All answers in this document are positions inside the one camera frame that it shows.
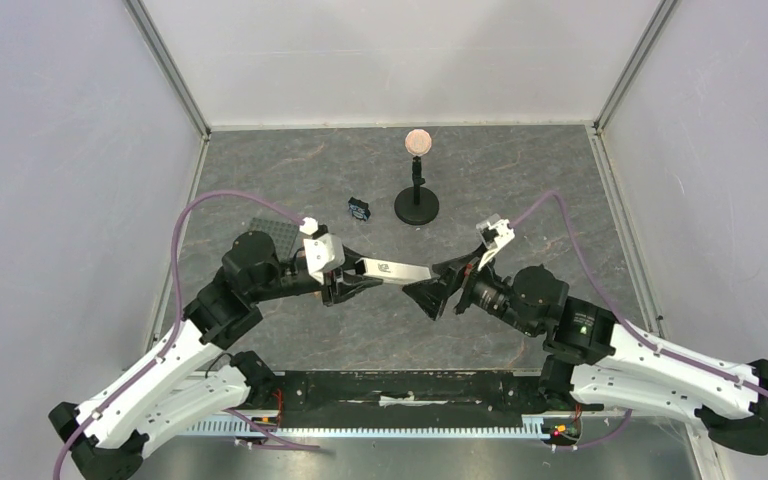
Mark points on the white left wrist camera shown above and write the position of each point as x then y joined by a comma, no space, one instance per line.
323,255

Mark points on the black round stand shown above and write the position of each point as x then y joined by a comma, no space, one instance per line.
416,205

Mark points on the small black blue block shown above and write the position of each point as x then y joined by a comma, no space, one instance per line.
359,209

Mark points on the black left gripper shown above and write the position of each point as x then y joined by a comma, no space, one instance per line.
346,286

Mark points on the white remote control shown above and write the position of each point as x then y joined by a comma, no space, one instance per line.
390,272

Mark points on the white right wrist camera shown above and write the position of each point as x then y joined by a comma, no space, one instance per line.
496,233

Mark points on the pink ball on stand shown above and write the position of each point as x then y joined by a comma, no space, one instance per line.
418,142

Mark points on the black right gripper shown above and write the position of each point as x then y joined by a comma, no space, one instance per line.
461,291

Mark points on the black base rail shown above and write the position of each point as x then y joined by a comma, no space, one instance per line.
406,399

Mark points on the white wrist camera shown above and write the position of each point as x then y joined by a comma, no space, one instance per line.
496,233
323,255

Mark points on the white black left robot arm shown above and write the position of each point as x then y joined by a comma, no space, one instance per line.
109,435

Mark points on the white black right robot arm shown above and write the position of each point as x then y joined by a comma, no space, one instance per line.
592,359

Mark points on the grey lego baseplate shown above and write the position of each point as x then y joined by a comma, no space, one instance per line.
285,235

